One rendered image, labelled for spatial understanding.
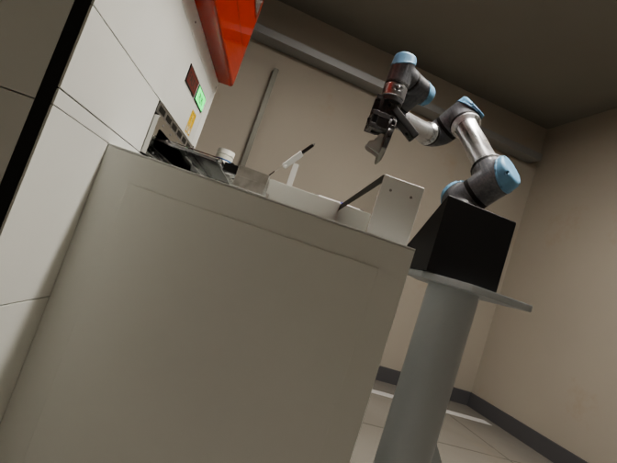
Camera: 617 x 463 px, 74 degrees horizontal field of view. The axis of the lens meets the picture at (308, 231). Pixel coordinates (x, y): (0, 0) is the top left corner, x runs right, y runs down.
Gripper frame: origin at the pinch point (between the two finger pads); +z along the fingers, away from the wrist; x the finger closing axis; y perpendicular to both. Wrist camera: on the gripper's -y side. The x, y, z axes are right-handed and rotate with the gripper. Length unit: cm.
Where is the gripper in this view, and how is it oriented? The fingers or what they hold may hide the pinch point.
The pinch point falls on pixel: (378, 161)
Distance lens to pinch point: 133.4
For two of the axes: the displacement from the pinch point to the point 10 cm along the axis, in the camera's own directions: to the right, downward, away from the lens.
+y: -9.4, -3.2, -0.7
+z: -3.2, 9.5, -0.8
